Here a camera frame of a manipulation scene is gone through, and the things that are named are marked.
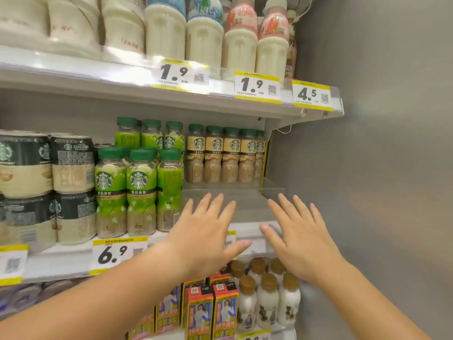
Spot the person's right hand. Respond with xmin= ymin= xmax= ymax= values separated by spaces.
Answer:
xmin=260 ymin=193 xmax=349 ymax=284

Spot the person's left hand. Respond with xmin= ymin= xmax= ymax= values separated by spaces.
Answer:
xmin=166 ymin=193 xmax=252 ymax=281

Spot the person's left forearm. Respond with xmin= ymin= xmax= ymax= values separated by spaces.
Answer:
xmin=0 ymin=241 xmax=192 ymax=340

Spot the person's right forearm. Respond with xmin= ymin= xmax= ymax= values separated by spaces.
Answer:
xmin=320 ymin=260 xmax=425 ymax=340

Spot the clear plastic shelf divider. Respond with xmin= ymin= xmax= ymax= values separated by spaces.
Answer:
xmin=258 ymin=178 xmax=286 ymax=201

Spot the group of green label bottles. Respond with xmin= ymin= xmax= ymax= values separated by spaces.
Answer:
xmin=95 ymin=117 xmax=185 ymax=239

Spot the brown label coffee bottle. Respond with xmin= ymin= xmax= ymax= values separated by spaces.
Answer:
xmin=205 ymin=125 xmax=223 ymax=184
xmin=255 ymin=130 xmax=266 ymax=180
xmin=239 ymin=128 xmax=257 ymax=183
xmin=186 ymin=124 xmax=206 ymax=184
xmin=222 ymin=127 xmax=240 ymax=184

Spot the group of white brown-capped bottles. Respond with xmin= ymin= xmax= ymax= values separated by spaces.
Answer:
xmin=230 ymin=257 xmax=301 ymax=332

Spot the row of orange drink cartons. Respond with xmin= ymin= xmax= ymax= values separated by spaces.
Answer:
xmin=128 ymin=267 xmax=240 ymax=340

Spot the dark green and cream can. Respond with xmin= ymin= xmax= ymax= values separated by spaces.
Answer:
xmin=0 ymin=131 xmax=54 ymax=199
xmin=0 ymin=195 xmax=58 ymax=253
xmin=55 ymin=189 xmax=98 ymax=245
xmin=50 ymin=134 xmax=95 ymax=194

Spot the white bottle with pink label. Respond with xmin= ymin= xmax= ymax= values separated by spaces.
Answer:
xmin=222 ymin=0 xmax=258 ymax=81
xmin=256 ymin=0 xmax=290 ymax=80

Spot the white bottle with blue label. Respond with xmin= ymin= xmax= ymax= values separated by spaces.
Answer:
xmin=144 ymin=0 xmax=187 ymax=61
xmin=186 ymin=0 xmax=224 ymax=69

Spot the row of silver cans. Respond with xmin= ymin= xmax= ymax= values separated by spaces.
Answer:
xmin=0 ymin=278 xmax=91 ymax=321

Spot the white shelf with clear rail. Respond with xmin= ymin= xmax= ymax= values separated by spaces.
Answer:
xmin=0 ymin=45 xmax=344 ymax=121

